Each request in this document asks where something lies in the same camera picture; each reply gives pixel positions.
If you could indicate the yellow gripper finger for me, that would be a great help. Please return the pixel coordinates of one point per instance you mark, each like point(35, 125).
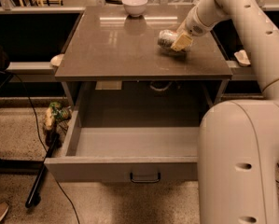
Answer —
point(181, 27)
point(183, 41)

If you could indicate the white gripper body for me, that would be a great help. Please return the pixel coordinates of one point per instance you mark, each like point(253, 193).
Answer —
point(194, 25)

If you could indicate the silver green 7up can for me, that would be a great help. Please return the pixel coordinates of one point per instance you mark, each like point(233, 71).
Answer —
point(166, 39)

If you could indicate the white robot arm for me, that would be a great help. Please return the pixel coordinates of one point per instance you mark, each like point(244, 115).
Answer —
point(239, 140)

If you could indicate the grey cabinet with counter top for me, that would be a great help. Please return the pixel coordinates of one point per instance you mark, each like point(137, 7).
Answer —
point(109, 45)

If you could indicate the grey open top drawer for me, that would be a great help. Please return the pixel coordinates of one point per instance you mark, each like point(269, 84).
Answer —
point(132, 130)

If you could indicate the white ceramic bowl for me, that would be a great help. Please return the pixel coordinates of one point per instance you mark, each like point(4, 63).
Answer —
point(134, 8)

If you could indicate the white foam takeout container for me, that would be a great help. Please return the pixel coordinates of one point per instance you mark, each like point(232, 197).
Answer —
point(242, 58)

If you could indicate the white plate at cabinet side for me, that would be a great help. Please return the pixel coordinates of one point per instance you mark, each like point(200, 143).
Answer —
point(56, 60)

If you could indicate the colourful snack bag pile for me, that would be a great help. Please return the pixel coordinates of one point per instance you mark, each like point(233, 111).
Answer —
point(55, 114)

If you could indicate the black metal stand leg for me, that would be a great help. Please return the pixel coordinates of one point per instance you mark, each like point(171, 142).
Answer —
point(34, 195)

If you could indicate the black drawer handle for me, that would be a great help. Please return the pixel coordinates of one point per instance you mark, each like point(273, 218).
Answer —
point(145, 179)

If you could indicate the grey metal shelf rail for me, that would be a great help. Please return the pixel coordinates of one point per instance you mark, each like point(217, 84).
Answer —
point(33, 71)

